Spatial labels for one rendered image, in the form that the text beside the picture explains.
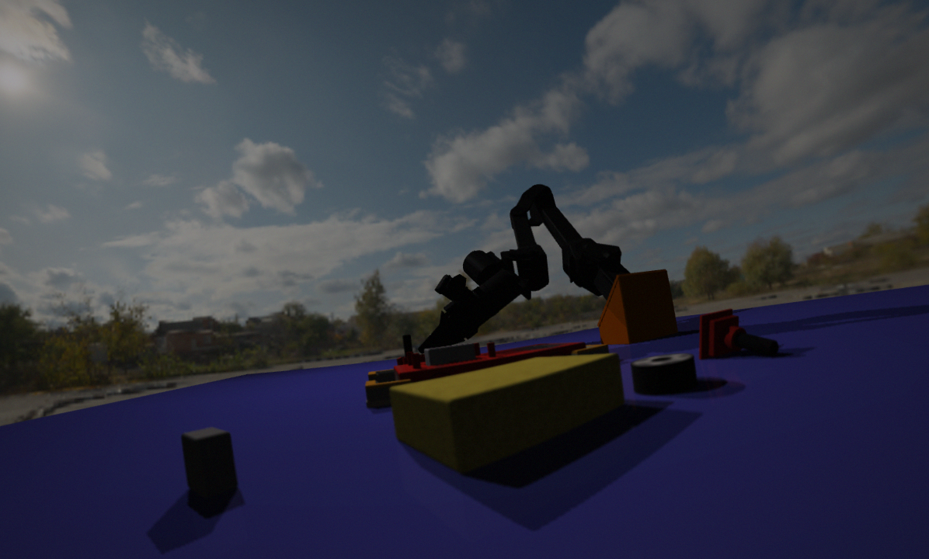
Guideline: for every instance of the olive yellow rectangular block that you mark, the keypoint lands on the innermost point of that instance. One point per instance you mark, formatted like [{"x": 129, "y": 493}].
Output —
[{"x": 472, "y": 419}]

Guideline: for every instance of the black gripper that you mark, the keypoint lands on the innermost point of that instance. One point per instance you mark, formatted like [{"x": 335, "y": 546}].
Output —
[{"x": 462, "y": 319}]

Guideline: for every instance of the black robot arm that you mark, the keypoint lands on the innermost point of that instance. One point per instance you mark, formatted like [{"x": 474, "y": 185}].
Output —
[{"x": 592, "y": 266}]

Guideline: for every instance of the red car hood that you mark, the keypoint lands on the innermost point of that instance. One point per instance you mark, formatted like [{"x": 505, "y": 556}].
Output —
[{"x": 421, "y": 358}]

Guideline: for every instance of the black toy tyre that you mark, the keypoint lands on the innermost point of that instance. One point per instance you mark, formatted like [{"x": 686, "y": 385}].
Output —
[{"x": 664, "y": 374}]

